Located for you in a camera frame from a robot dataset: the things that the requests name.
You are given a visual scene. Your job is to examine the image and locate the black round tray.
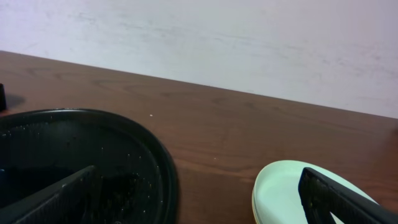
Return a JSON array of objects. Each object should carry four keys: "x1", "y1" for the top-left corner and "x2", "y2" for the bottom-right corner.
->
[{"x1": 1, "y1": 109, "x2": 178, "y2": 224}]

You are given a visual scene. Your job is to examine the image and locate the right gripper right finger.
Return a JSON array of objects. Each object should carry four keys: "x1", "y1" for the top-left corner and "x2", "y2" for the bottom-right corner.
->
[{"x1": 298, "y1": 167, "x2": 397, "y2": 224}]

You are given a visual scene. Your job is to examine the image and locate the mint plate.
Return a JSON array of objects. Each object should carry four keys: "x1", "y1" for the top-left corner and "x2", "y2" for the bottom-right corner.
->
[{"x1": 252, "y1": 160, "x2": 372, "y2": 224}]

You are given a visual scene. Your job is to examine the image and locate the black rectangular tray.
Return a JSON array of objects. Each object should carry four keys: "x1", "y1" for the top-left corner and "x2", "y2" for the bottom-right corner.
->
[{"x1": 0, "y1": 83, "x2": 7, "y2": 111}]

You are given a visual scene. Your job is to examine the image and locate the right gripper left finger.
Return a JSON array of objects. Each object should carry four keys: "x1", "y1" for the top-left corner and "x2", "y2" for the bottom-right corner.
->
[{"x1": 1, "y1": 166, "x2": 96, "y2": 223}]

